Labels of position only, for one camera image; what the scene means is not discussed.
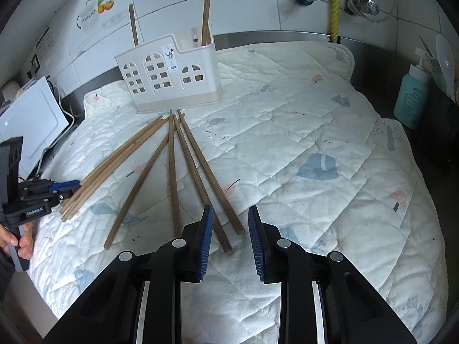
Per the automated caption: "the white plastic chopstick holder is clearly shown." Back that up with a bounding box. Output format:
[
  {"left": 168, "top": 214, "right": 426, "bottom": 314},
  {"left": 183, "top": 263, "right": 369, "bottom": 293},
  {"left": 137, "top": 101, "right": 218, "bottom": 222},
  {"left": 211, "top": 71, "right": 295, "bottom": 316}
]
[{"left": 114, "top": 25, "right": 225, "bottom": 114}]

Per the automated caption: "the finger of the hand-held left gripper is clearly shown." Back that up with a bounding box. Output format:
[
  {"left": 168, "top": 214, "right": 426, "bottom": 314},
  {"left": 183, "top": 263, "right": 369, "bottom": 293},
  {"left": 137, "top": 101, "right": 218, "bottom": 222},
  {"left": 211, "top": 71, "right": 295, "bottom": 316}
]
[
  {"left": 22, "top": 179, "right": 82, "bottom": 192},
  {"left": 25, "top": 188, "right": 80, "bottom": 206}
]

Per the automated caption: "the white quilted mat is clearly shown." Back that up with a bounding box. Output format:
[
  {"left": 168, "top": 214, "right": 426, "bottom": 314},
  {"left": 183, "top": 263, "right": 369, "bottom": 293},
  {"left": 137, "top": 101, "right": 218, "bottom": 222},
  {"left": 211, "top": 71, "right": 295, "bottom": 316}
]
[{"left": 27, "top": 41, "right": 449, "bottom": 344}]

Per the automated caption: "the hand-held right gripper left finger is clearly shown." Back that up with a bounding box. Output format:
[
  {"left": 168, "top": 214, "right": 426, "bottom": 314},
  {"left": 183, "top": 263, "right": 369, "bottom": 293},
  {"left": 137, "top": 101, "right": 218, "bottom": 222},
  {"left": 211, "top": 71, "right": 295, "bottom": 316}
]
[{"left": 43, "top": 205, "right": 215, "bottom": 344}]

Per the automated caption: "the person's left forearm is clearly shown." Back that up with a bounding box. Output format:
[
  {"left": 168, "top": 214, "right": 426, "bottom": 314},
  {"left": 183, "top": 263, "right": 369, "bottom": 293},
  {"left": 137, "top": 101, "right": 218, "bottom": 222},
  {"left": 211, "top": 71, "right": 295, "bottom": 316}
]
[{"left": 0, "top": 254, "right": 17, "bottom": 294}]

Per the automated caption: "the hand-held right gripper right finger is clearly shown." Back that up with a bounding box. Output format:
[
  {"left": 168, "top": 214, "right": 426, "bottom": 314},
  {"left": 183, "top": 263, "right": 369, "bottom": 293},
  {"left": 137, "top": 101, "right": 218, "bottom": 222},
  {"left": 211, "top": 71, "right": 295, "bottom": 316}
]
[{"left": 247, "top": 205, "right": 420, "bottom": 344}]

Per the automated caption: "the teal pump bottle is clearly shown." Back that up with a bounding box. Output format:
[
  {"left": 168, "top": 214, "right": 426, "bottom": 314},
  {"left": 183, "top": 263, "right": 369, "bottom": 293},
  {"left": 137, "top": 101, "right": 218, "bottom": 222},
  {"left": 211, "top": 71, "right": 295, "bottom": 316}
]
[{"left": 393, "top": 46, "right": 436, "bottom": 130}]

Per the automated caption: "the brown wooden chopstick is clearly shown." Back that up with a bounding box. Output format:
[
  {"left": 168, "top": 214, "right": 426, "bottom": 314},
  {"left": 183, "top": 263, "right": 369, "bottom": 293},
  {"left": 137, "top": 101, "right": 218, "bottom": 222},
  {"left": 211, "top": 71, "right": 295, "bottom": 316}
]
[
  {"left": 201, "top": 0, "right": 214, "bottom": 47},
  {"left": 129, "top": 4, "right": 140, "bottom": 47}
]

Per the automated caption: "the yellow corrugated hose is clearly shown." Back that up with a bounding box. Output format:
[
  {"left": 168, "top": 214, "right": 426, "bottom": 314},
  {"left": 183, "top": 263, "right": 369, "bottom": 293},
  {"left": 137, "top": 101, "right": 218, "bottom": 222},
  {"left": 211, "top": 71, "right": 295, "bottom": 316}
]
[{"left": 329, "top": 0, "right": 341, "bottom": 44}]

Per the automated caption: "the person's left hand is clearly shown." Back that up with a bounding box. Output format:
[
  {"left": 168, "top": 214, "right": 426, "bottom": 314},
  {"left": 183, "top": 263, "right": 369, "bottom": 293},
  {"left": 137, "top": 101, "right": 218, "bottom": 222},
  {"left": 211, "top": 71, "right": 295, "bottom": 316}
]
[{"left": 0, "top": 222, "right": 34, "bottom": 260}]

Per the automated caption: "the bunch of wooden chopsticks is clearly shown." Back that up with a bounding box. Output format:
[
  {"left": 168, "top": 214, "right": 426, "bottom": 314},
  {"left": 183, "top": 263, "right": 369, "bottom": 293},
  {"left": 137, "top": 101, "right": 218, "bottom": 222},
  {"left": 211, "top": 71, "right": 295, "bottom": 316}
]
[{"left": 59, "top": 109, "right": 246, "bottom": 256}]

